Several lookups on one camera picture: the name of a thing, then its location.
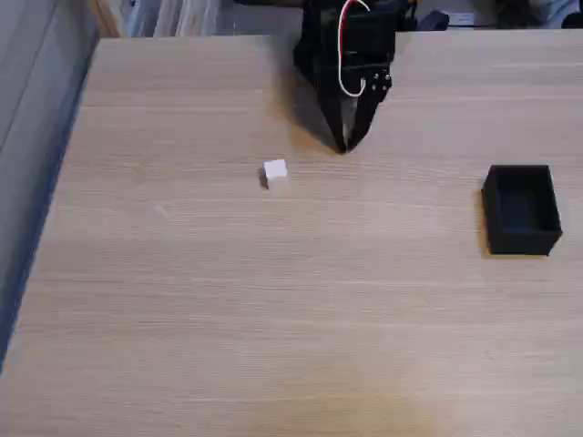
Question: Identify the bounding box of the black power adapter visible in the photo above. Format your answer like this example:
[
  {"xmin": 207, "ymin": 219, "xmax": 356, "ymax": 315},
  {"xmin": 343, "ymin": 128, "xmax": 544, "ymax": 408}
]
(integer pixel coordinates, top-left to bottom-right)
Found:
[{"xmin": 417, "ymin": 10, "xmax": 451, "ymax": 32}]

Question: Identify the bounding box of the black open box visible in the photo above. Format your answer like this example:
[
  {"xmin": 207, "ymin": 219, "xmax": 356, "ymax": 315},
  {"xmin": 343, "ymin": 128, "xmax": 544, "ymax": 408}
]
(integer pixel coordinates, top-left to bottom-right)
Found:
[{"xmin": 481, "ymin": 164, "xmax": 564, "ymax": 257}]

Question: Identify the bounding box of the wooden frame post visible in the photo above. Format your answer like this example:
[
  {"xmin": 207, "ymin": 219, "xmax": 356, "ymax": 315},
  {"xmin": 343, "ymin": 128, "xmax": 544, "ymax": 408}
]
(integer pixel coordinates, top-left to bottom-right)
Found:
[{"xmin": 87, "ymin": 0, "xmax": 122, "ymax": 39}]

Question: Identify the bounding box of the pale hanging fabric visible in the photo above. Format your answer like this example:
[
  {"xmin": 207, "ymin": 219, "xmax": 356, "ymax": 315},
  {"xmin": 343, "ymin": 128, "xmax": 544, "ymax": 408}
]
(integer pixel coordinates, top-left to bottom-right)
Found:
[{"xmin": 126, "ymin": 0, "xmax": 238, "ymax": 38}]

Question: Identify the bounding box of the white cube block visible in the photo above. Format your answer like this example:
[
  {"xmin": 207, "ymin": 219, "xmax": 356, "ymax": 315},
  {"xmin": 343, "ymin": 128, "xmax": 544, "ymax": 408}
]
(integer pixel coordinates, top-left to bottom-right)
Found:
[{"xmin": 261, "ymin": 158, "xmax": 290, "ymax": 191}]

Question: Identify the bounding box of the white red gripper cable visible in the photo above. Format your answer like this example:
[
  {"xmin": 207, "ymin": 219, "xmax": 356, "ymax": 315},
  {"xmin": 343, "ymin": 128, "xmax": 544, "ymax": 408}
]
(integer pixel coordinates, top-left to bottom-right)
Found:
[{"xmin": 337, "ymin": 0, "xmax": 372, "ymax": 98}]

